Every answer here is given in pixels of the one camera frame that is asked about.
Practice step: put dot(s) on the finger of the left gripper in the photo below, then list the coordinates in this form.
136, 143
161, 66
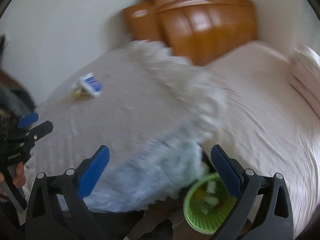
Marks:
40, 131
27, 121

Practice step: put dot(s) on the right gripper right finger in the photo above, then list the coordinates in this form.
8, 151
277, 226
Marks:
244, 187

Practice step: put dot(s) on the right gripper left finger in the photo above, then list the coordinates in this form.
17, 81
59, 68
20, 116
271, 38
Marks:
76, 184

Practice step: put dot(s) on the white blue wrapper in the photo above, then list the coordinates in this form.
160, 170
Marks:
87, 85

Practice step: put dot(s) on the green mesh trash bin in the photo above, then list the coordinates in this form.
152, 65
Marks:
207, 204

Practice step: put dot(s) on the left hand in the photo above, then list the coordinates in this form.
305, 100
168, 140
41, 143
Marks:
19, 179

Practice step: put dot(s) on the pink bed sheet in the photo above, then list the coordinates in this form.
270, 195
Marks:
268, 126

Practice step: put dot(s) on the folded pink quilt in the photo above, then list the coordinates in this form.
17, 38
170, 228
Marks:
305, 76

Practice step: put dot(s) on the wooden headboard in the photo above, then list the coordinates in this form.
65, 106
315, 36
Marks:
201, 30

